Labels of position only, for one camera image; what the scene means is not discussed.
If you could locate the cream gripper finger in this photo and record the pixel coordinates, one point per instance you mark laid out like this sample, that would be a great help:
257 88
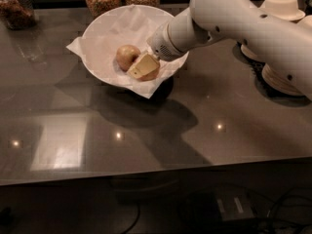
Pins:
133 70

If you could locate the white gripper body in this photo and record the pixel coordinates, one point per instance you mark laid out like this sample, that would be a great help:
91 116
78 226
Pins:
160 46

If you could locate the red apple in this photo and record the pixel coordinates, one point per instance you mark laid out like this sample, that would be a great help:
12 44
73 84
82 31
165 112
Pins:
148 66

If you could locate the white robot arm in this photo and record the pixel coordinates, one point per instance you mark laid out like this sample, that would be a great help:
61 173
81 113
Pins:
284 46

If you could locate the green-yellow apple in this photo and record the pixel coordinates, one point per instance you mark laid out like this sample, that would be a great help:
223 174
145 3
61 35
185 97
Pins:
126 55

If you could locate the white bowl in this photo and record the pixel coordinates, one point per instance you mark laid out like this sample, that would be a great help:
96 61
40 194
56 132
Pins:
97 33

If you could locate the white paper liner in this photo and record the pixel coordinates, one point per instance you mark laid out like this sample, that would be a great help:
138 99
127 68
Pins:
123 26

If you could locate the front stack of paper bowls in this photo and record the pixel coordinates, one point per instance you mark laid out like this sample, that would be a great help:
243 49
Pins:
277 82

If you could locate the stack of paper bowls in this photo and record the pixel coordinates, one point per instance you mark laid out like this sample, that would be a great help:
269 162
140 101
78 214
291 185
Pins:
277 82
283 9

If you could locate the rear stack of paper bowls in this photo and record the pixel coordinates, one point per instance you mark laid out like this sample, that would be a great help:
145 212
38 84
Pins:
283 9

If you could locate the left glass jar dark cereal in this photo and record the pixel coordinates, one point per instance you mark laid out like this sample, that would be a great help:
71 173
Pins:
17 14

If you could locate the black tray under bowls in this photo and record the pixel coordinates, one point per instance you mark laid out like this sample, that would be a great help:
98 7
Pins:
257 66

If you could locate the black power box under table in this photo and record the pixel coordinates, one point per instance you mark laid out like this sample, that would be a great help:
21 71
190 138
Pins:
222 206

